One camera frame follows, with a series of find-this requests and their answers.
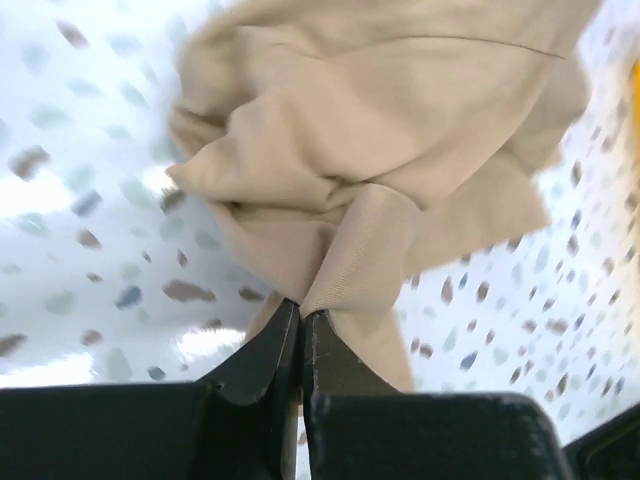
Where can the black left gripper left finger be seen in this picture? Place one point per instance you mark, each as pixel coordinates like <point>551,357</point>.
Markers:
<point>238,421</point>

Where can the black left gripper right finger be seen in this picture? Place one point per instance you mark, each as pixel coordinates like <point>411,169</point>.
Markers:
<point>359,427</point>

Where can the yellow plastic tray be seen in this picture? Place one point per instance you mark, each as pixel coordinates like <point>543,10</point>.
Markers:
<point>635,88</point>

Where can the beige t-shirt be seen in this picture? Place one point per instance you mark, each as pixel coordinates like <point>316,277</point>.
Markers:
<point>345,147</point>

